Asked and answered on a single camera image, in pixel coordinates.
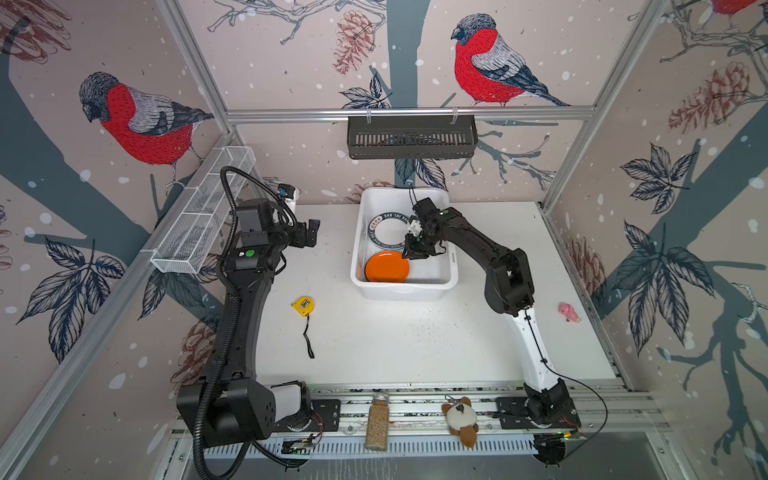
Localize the orange plastic plate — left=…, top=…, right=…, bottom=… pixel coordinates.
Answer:
left=364, top=251, right=410, bottom=283

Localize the large green rim plate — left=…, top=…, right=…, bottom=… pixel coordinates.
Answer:
left=367, top=212, right=411, bottom=250

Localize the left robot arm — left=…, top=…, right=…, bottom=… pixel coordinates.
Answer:
left=177, top=199, right=321, bottom=449

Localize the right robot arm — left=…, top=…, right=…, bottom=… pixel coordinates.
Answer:
left=403, top=198, right=573, bottom=426

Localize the white plastic bin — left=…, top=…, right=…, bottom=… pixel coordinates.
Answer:
left=350, top=187, right=459, bottom=302

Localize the yellow tape measure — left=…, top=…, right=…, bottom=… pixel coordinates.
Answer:
left=292, top=296, right=315, bottom=359

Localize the pink toy pig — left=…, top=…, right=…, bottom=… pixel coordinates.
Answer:
left=558, top=302, right=581, bottom=323

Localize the brown plush toy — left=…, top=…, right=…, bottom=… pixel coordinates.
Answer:
left=441, top=397, right=479, bottom=449

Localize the glass spice jar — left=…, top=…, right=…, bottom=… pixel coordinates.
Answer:
left=365, top=392, right=390, bottom=451

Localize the small circuit board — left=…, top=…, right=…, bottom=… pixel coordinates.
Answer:
left=280, top=437, right=315, bottom=458

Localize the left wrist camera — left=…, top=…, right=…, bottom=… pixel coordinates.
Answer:
left=277, top=183, right=299, bottom=214

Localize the white mesh wall shelf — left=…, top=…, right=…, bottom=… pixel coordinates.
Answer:
left=151, top=146, right=255, bottom=274

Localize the black hanging wire basket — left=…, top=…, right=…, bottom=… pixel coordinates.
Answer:
left=347, top=115, right=478, bottom=160

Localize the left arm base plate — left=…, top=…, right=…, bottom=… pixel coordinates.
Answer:
left=274, top=399, right=341, bottom=434

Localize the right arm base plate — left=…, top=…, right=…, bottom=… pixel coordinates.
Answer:
left=493, top=397, right=582, bottom=430

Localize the black device under rail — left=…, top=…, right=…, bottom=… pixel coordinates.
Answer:
left=533, top=434, right=567, bottom=467

